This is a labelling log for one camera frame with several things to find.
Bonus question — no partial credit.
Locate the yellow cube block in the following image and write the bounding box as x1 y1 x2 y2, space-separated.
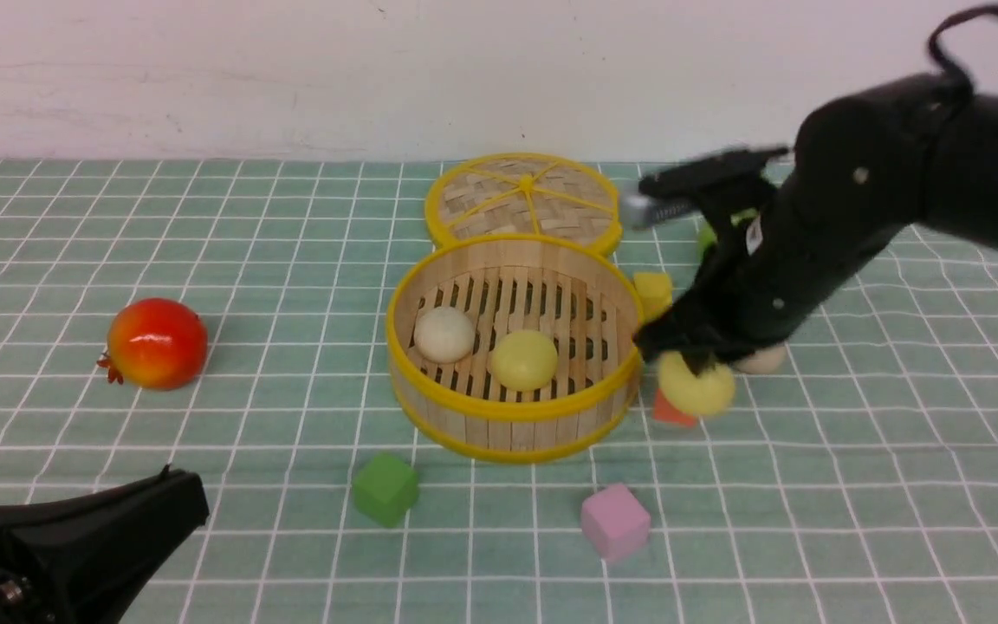
632 271 674 322

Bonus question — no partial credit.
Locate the white bun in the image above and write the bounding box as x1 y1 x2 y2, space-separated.
733 342 787 375
413 307 476 364

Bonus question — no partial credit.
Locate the bamboo steamer tray yellow rim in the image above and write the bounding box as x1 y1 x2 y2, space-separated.
385 234 643 465

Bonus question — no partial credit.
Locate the orange cube block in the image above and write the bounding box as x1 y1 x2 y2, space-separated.
652 388 697 429

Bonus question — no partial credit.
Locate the green apple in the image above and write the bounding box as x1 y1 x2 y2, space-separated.
697 208 759 261

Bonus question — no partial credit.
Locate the pink cube block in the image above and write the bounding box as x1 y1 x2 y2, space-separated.
580 483 652 563

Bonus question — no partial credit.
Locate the green checkered tablecloth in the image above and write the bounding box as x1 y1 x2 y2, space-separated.
0 159 998 623

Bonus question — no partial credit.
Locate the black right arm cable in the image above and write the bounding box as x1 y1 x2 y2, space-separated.
926 4 998 101

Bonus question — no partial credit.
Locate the green cube block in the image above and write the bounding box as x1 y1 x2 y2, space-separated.
352 452 419 528

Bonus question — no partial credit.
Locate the woven bamboo steamer lid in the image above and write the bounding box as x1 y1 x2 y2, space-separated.
424 153 623 257

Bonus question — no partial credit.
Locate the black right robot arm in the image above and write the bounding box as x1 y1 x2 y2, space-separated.
627 75 998 372

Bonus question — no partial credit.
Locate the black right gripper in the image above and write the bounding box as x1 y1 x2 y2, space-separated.
634 186 911 378

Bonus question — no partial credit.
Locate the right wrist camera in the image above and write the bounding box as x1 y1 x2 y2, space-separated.
618 146 792 231

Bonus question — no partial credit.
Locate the yellow bun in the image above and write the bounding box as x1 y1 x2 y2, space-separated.
489 330 559 392
657 352 736 418

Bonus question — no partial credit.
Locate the red pomegranate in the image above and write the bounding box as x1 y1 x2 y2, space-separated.
96 297 209 391

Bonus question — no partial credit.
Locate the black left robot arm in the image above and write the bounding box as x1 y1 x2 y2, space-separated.
0 466 211 623

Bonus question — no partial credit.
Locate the yellow bun front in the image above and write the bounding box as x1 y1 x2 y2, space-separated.
489 330 559 392

